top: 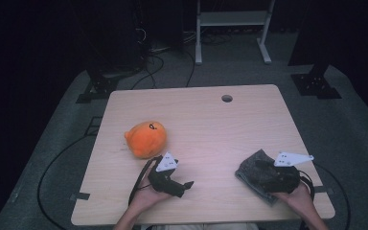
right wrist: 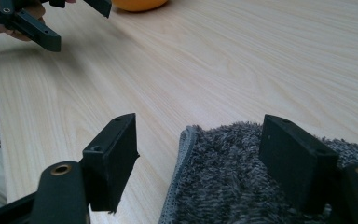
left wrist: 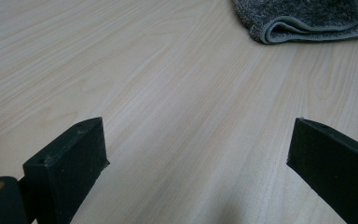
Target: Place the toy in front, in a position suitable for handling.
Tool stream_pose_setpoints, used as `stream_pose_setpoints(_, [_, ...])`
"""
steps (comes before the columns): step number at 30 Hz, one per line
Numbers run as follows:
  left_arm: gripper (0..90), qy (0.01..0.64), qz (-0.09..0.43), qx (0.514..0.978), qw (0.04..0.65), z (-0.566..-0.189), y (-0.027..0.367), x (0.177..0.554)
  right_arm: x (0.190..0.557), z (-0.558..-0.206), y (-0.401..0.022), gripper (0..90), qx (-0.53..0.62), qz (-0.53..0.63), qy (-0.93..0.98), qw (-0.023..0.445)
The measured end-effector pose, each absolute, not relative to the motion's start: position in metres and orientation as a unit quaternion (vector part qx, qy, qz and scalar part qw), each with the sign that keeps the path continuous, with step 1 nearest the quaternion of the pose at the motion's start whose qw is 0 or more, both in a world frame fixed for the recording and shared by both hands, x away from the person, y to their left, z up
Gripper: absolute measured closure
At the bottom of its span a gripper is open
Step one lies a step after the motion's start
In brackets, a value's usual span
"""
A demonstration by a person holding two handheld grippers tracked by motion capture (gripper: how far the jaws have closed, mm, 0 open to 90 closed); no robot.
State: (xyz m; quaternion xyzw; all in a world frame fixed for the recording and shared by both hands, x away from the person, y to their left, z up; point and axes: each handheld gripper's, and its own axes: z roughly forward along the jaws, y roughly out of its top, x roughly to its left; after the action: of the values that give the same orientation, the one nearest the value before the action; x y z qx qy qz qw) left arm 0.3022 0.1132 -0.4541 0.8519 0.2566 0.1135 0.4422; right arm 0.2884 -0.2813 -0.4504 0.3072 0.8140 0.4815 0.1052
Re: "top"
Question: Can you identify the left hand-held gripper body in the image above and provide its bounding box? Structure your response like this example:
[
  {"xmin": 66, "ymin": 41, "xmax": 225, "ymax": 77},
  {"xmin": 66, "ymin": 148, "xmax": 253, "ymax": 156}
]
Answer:
[{"xmin": 148, "ymin": 151, "xmax": 187, "ymax": 197}]

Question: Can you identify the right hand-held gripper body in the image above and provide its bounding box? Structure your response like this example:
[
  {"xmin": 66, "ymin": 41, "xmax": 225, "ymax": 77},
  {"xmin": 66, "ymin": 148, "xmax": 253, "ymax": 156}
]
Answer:
[{"xmin": 262, "ymin": 151, "xmax": 315, "ymax": 195}]

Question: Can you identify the orange plush toy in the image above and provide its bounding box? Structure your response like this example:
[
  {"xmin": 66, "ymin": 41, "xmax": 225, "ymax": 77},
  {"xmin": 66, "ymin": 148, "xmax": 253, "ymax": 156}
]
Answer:
[{"xmin": 124, "ymin": 120, "xmax": 168, "ymax": 160}]

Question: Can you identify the black stand with slotted base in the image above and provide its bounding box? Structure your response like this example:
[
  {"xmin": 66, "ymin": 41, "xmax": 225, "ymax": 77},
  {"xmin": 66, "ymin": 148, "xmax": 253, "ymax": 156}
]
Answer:
[{"xmin": 76, "ymin": 0, "xmax": 143, "ymax": 104}]

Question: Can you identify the long black floor cable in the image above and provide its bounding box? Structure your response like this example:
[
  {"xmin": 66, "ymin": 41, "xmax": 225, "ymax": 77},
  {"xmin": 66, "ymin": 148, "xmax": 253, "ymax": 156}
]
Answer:
[{"xmin": 36, "ymin": 133, "xmax": 101, "ymax": 230}]

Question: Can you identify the black stand with bolted base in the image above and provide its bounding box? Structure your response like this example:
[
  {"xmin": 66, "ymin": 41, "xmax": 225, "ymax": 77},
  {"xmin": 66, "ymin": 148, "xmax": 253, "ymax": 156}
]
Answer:
[{"xmin": 287, "ymin": 0, "xmax": 343, "ymax": 101}]

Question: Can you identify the person's left hand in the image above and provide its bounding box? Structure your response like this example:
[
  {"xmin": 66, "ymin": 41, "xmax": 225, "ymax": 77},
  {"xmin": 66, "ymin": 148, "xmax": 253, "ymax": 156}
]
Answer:
[{"xmin": 128, "ymin": 173, "xmax": 174, "ymax": 213}]

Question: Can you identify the black tape floor marking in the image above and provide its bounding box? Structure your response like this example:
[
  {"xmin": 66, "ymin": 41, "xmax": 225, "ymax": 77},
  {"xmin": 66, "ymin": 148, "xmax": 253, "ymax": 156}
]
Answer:
[{"xmin": 83, "ymin": 116, "xmax": 104, "ymax": 137}]

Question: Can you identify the dark tape strip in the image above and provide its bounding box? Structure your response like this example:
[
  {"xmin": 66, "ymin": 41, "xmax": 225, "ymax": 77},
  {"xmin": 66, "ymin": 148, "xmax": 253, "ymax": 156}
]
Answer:
[
  {"xmin": 312, "ymin": 185, "xmax": 335, "ymax": 196},
  {"xmin": 69, "ymin": 192, "xmax": 91, "ymax": 201}
]

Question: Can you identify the black cable bundle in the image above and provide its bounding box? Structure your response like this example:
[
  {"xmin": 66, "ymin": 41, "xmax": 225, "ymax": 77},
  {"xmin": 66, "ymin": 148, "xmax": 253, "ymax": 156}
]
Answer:
[{"xmin": 129, "ymin": 27, "xmax": 196, "ymax": 91}]

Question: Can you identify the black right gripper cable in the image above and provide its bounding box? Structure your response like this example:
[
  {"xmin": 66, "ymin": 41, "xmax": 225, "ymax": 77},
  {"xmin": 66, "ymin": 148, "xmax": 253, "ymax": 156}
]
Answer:
[{"xmin": 298, "ymin": 170, "xmax": 316, "ymax": 201}]

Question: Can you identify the white metal stand frame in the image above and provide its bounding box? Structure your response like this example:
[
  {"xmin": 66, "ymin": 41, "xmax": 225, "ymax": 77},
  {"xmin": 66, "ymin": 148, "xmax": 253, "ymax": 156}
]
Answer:
[{"xmin": 195, "ymin": 0, "xmax": 276, "ymax": 66}]

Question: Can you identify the person's right hand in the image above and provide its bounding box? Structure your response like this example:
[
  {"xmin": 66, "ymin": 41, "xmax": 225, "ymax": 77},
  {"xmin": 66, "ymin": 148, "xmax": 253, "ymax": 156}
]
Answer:
[{"xmin": 272, "ymin": 181, "xmax": 316, "ymax": 219}]

